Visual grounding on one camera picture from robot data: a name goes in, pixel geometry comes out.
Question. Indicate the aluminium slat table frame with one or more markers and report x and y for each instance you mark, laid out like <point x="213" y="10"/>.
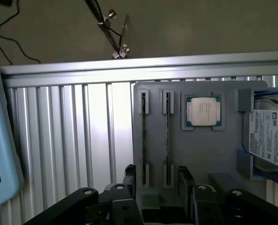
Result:
<point x="66" y="112"/>

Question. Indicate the black RAM stick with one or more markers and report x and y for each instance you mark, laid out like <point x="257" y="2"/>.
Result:
<point x="168" y="138"/>
<point x="144" y="138"/>

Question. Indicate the Toshiba hard disk drive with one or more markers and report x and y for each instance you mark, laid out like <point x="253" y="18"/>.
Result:
<point x="270" y="133"/>

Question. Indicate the grey plastic parts rack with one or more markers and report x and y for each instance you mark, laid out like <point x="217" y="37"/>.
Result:
<point x="199" y="145"/>

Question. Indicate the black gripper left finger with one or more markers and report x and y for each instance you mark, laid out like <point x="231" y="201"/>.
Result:
<point x="120" y="201"/>

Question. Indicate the silver CPU chip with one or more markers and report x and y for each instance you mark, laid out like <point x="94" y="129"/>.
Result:
<point x="204" y="110"/>

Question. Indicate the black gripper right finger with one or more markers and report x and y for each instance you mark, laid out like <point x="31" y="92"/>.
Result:
<point x="206" y="201"/>

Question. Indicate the light blue teach pendant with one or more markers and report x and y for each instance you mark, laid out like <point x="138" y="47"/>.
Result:
<point x="0" y="145"/>

